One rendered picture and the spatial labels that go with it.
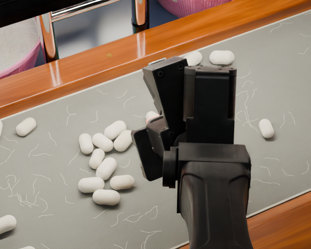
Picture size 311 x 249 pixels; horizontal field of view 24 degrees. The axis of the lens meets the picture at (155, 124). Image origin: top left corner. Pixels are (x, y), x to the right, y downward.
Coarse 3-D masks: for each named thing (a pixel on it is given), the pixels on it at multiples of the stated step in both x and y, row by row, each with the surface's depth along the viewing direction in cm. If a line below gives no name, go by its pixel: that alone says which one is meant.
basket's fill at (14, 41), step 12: (12, 24) 118; (24, 24) 119; (36, 24) 120; (0, 36) 116; (12, 36) 117; (24, 36) 117; (36, 36) 117; (0, 48) 116; (12, 48) 115; (24, 48) 116; (0, 60) 114; (12, 60) 114
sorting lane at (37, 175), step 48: (240, 48) 114; (288, 48) 114; (96, 96) 109; (144, 96) 109; (240, 96) 109; (288, 96) 109; (0, 144) 103; (48, 144) 103; (240, 144) 103; (288, 144) 103; (0, 192) 98; (48, 192) 98; (144, 192) 98; (288, 192) 98; (0, 240) 94; (48, 240) 94; (96, 240) 94; (144, 240) 94
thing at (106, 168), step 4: (104, 160) 99; (108, 160) 99; (112, 160) 99; (104, 164) 99; (108, 164) 99; (112, 164) 99; (116, 164) 100; (100, 168) 98; (104, 168) 98; (108, 168) 98; (112, 168) 99; (96, 172) 99; (100, 172) 98; (104, 172) 98; (108, 172) 98; (112, 172) 99; (100, 176) 98; (104, 176) 98; (108, 176) 99
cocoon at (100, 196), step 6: (96, 192) 96; (102, 192) 96; (108, 192) 96; (114, 192) 96; (96, 198) 96; (102, 198) 96; (108, 198) 96; (114, 198) 96; (102, 204) 96; (108, 204) 96; (114, 204) 96
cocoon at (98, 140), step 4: (96, 136) 102; (100, 136) 102; (104, 136) 102; (92, 140) 102; (96, 140) 102; (100, 140) 101; (104, 140) 101; (108, 140) 101; (96, 144) 102; (100, 144) 101; (104, 144) 101; (108, 144) 101; (112, 144) 102; (100, 148) 102; (104, 148) 101; (108, 148) 101; (112, 148) 102
